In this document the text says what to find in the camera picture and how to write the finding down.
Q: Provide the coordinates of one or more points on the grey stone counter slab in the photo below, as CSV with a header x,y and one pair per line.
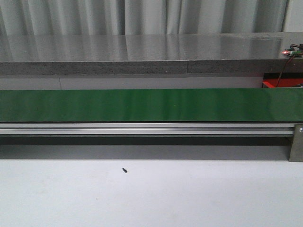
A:
x,y
147,54

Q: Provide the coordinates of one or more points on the green conveyor belt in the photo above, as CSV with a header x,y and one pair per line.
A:
x,y
153,105

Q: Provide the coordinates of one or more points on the red bin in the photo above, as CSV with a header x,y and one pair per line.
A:
x,y
271,80

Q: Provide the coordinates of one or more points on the green circuit board red LED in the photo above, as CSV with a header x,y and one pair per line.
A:
x,y
294,50

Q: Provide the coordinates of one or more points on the grey pleated curtain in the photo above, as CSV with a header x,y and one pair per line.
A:
x,y
140,17

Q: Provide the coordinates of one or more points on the aluminium conveyor side rail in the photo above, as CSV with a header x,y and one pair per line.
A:
x,y
150,129

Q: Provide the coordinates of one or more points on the steel conveyor support bracket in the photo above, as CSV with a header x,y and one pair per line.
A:
x,y
296,153

